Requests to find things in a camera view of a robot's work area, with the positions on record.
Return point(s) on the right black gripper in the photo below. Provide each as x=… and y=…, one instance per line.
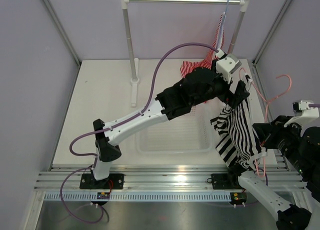
x=267, y=132

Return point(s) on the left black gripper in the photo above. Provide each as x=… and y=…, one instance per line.
x=232, y=99

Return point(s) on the pink wire hanger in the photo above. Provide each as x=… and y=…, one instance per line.
x=243, y=74

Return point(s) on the black white striped tank top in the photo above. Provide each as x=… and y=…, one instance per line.
x=239, y=142

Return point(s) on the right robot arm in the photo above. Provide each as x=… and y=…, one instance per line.
x=301, y=148

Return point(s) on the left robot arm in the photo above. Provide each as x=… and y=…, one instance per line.
x=166, y=106

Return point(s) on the red white striped tank top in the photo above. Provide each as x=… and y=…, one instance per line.
x=212, y=52

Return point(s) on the white plastic basket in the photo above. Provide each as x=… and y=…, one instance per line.
x=190, y=133

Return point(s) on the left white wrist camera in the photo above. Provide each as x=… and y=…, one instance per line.
x=226, y=65

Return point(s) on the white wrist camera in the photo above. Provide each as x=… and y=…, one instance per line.
x=305, y=112
x=226, y=65

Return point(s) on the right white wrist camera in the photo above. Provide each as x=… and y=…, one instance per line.
x=305, y=112

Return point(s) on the right aluminium frame post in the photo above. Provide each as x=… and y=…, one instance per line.
x=276, y=23

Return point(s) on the aluminium frame post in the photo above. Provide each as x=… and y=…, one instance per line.
x=61, y=31
x=276, y=23

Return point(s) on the blue wire hanger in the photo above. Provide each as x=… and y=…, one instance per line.
x=225, y=12

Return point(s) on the left aluminium frame post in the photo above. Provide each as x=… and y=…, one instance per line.
x=61, y=31

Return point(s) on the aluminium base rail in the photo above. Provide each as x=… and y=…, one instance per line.
x=171, y=179

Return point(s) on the white slotted cable duct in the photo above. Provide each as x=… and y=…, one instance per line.
x=119, y=196

